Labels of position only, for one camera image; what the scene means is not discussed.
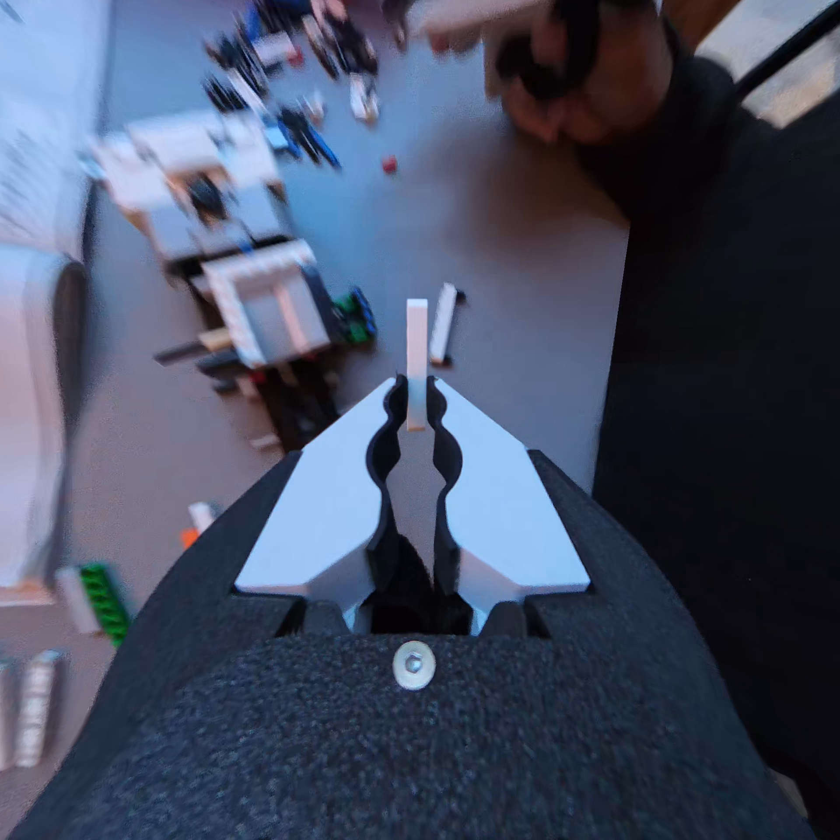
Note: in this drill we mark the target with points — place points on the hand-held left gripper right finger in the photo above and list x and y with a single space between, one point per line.
505 518

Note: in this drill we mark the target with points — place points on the short white lego beam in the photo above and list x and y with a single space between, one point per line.
77 600

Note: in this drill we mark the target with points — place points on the green lego plate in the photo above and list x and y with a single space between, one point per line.
105 604

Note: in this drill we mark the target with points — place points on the white box with picture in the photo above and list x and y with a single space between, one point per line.
33 407

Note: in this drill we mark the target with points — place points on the person's right forearm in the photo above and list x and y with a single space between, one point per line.
682 151

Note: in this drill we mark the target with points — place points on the pile of small lego pins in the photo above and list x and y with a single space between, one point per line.
308 52

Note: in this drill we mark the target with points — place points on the long white lego beam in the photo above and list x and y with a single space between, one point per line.
39 709

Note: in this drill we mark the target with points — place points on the open lego instruction booklet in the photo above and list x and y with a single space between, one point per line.
39 118

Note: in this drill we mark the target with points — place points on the white lego vehicle model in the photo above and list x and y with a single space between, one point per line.
262 308

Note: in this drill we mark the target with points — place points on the white and orange lego piece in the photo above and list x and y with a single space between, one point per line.
200 518

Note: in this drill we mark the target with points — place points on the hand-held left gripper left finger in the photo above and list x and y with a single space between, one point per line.
321 518

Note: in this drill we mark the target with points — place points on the white lego beam with black pin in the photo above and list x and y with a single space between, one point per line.
444 325

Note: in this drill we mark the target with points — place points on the plain white lego beam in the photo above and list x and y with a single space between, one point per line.
417 341

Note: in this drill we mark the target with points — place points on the person's right hand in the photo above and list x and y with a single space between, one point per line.
623 85

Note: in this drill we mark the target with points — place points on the green lego frame with black links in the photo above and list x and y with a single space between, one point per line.
355 318

